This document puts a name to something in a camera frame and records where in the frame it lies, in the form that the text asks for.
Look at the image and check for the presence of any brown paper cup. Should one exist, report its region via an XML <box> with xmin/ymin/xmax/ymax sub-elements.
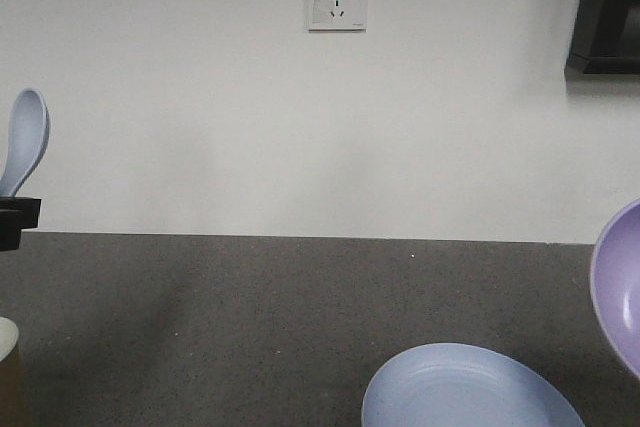
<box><xmin>1</xmin><ymin>317</ymin><xmax>28</xmax><ymax>426</ymax></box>

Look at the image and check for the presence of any light blue plastic plate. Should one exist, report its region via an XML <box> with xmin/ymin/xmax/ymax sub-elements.
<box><xmin>361</xmin><ymin>343</ymin><xmax>584</xmax><ymax>426</ymax></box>

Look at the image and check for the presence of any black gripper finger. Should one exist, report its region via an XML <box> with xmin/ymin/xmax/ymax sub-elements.
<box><xmin>1</xmin><ymin>197</ymin><xmax>41</xmax><ymax>251</ymax></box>

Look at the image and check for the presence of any purple plastic bowl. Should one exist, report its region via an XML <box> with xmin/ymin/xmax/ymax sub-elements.
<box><xmin>589</xmin><ymin>201</ymin><xmax>639</xmax><ymax>377</ymax></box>

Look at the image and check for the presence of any light blue plastic spoon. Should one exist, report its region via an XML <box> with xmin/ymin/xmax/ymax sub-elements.
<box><xmin>1</xmin><ymin>88</ymin><xmax>50</xmax><ymax>197</ymax></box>

